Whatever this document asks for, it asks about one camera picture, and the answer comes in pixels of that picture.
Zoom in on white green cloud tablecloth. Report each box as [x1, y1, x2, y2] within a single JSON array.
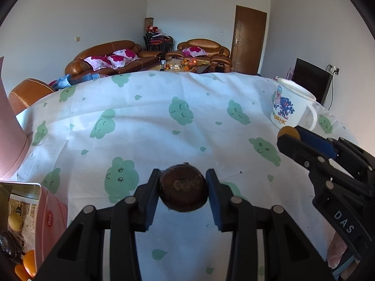
[[15, 71, 333, 260]]

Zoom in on wall power socket cable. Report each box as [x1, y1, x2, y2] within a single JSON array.
[[326, 64, 341, 103]]

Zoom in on pink electric kettle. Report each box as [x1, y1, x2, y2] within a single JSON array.
[[0, 56, 32, 181]]

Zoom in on white mug blue print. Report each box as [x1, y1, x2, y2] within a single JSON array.
[[270, 78, 318, 131]]

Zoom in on black television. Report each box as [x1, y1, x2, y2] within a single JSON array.
[[292, 58, 332, 105]]

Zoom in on stacked dark chairs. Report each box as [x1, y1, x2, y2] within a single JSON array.
[[144, 26, 174, 53]]

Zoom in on coffee table with fruit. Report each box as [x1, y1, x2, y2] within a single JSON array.
[[147, 58, 210, 74]]

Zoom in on blue clothes pile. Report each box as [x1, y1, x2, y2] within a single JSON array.
[[49, 74, 101, 91]]

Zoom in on pink floral cushion left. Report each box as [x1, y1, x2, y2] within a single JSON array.
[[84, 56, 118, 71]]

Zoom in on person's right hand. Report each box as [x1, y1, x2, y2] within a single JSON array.
[[327, 233, 347, 269]]

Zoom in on small yellow-brown fruit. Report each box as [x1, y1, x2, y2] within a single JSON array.
[[8, 212, 23, 232]]

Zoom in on brown wooden door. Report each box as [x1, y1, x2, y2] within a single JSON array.
[[231, 5, 267, 75]]

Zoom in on dark passion fruit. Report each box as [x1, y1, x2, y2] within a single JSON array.
[[0, 230, 23, 262], [159, 163, 209, 212]]

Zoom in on pink cookie tin box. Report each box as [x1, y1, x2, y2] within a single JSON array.
[[1, 181, 67, 280]]

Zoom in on pink floral armchair cushion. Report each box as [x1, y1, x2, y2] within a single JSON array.
[[182, 46, 209, 58]]

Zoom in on pink floral cushion right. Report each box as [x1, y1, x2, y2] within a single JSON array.
[[109, 48, 140, 69]]

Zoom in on brown leather chair back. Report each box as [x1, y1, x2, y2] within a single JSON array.
[[8, 78, 55, 115]]

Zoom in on orange front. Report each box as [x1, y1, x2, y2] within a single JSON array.
[[14, 264, 32, 281]]

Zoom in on brown leather armchair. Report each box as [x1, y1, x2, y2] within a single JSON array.
[[165, 39, 233, 73]]

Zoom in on long brown leather sofa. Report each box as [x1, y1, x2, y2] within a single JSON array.
[[65, 40, 164, 80]]

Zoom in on orange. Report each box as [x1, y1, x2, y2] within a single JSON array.
[[14, 264, 32, 281], [23, 250, 37, 278]]

